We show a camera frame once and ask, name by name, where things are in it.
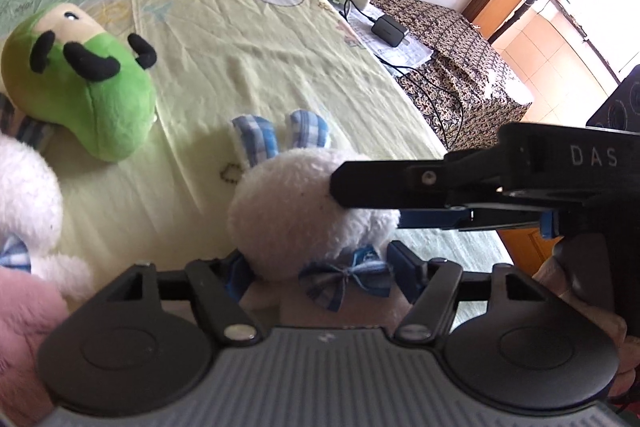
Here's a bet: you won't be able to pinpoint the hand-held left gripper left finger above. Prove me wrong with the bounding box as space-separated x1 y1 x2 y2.
107 250 264 344

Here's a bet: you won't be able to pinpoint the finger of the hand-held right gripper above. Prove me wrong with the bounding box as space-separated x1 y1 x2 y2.
330 146 504 210
397 203 551 233

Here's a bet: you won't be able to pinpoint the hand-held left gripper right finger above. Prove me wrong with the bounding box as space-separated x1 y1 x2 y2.
387 240 547 344

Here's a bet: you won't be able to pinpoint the white plush bunny plaid ears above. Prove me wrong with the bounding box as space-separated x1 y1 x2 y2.
0 94 97 304
227 109 416 333

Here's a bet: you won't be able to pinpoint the green plush cow toy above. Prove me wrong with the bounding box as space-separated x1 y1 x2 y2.
0 3 158 162

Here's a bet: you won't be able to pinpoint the pink plush toy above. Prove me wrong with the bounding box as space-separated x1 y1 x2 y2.
0 267 69 427

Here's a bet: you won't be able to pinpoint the person's right hand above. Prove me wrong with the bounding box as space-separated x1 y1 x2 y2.
531 252 632 408

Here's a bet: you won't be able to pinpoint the black appliance with circles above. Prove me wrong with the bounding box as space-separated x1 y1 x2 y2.
585 64 640 130

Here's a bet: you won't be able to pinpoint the white paper sheets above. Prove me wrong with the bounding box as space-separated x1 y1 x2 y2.
345 0 435 70

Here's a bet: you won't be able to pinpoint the brown patterned cloth covered table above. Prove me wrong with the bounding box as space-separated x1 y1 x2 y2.
367 0 533 148

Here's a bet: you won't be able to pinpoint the bear print bed sheet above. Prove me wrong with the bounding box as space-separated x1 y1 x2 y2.
0 0 516 308

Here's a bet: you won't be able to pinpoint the black cable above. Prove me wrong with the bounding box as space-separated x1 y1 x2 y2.
342 0 466 146

